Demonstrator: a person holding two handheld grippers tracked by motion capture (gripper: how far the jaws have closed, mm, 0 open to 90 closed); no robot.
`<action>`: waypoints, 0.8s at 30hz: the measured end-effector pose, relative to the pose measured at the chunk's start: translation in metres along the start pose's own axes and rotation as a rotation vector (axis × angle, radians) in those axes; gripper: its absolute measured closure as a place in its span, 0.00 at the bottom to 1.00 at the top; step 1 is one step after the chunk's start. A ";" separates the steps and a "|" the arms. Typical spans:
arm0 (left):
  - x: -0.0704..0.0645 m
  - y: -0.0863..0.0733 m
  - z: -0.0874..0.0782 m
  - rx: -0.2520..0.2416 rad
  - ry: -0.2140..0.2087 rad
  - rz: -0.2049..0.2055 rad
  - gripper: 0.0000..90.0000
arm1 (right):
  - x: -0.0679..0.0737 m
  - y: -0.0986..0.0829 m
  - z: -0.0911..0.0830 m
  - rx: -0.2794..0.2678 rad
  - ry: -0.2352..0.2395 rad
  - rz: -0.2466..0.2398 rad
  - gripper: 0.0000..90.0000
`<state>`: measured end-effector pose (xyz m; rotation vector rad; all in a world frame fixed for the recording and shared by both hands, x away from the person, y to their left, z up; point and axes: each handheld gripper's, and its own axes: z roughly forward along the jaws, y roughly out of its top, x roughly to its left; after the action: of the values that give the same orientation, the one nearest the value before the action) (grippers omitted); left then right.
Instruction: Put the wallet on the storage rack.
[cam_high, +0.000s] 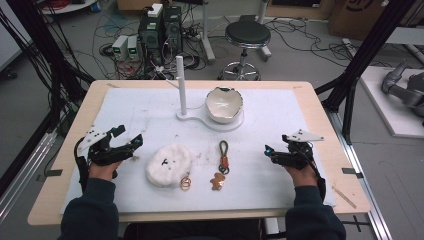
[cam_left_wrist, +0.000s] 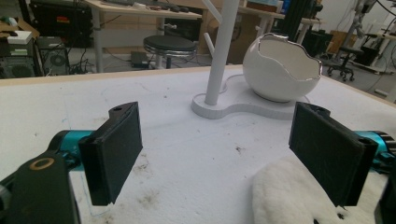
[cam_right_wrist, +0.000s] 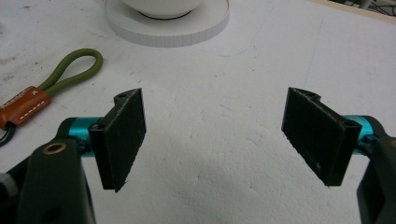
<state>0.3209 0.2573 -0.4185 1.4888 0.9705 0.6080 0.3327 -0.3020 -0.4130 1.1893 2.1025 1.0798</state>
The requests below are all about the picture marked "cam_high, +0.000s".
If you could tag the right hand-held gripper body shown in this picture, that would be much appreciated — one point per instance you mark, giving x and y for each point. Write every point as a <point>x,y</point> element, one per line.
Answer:
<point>296,156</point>

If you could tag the white table leg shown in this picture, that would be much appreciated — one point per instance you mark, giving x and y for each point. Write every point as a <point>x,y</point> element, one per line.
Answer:
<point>264,30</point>
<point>207,33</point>

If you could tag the thin wooden stick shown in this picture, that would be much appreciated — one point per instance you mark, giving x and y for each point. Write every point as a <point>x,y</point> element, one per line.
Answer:
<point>344,197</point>

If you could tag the person's left hand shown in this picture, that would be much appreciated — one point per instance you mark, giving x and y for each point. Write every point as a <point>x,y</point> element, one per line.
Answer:
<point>103,171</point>

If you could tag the white eggshell-shaped bowl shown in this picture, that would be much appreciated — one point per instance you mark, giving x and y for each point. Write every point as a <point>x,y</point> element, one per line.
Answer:
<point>223,106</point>

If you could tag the black computer tower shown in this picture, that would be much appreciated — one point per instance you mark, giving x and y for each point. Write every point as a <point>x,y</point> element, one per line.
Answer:
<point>151,36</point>
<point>173,30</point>

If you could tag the cardboard box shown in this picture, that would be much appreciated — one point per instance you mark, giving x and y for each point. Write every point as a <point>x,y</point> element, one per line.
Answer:
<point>360,16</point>

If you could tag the person's right hand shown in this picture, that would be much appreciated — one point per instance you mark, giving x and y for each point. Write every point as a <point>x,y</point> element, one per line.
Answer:
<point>303,176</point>

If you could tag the aluminium rail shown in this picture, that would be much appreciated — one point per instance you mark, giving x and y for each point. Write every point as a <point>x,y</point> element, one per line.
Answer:
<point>363,186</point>
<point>23,173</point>

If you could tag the black round stool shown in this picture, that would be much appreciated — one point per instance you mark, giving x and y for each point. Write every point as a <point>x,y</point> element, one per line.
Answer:
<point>247,33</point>

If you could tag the white table mat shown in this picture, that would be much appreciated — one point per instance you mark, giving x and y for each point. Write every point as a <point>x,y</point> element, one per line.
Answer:
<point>266,180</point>

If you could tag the white floor board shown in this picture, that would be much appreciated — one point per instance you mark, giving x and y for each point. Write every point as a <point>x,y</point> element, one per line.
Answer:
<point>383,110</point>

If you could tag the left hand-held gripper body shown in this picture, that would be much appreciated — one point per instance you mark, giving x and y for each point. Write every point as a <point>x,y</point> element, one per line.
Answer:
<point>103,151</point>

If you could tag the grey power supply unit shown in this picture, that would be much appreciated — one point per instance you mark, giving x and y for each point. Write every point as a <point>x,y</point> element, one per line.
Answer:
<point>120,46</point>
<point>133,48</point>

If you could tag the black tape piece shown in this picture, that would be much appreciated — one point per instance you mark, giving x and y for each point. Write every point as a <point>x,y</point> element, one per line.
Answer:
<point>351,172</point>
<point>53,173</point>

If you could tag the black metal frame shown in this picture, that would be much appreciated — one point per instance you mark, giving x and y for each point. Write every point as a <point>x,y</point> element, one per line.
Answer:
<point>43,43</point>
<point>363,56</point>

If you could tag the white stand with pole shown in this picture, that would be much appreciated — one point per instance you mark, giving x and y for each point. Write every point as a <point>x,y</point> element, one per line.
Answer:
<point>181,86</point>

